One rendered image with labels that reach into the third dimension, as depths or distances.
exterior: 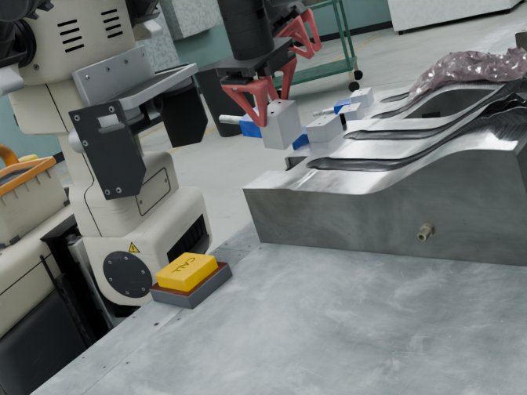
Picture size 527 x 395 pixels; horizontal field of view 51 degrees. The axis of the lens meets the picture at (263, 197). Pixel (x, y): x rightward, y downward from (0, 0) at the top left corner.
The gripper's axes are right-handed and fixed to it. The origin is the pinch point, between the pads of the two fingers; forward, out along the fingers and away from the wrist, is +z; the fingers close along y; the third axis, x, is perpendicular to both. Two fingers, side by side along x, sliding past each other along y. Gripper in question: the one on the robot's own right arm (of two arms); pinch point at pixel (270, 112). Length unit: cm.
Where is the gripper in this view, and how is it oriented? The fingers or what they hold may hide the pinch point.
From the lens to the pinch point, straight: 79.7
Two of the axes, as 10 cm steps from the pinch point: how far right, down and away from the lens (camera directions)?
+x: -7.9, -1.3, 5.9
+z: 2.5, 8.2, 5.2
